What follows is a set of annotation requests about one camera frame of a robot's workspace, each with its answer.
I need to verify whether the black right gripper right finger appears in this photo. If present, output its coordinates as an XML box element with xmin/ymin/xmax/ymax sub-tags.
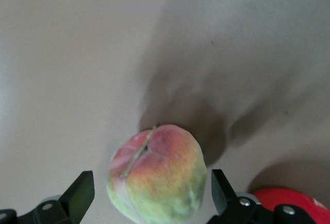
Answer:
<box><xmin>207</xmin><ymin>169</ymin><xmax>317</xmax><ymax>224</ymax></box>

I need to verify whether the brown table cloth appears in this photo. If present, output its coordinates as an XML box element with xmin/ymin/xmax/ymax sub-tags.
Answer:
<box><xmin>0</xmin><ymin>0</ymin><xmax>330</xmax><ymax>224</ymax></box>

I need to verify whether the yellow pink peach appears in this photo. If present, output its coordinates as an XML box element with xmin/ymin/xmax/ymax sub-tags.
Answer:
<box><xmin>106</xmin><ymin>123</ymin><xmax>208</xmax><ymax>224</ymax></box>

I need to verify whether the red pomegranate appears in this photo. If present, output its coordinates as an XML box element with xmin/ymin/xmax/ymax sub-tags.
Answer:
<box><xmin>251</xmin><ymin>187</ymin><xmax>330</xmax><ymax>224</ymax></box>

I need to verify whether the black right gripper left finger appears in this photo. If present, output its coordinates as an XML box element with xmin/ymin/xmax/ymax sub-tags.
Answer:
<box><xmin>0</xmin><ymin>170</ymin><xmax>95</xmax><ymax>224</ymax></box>

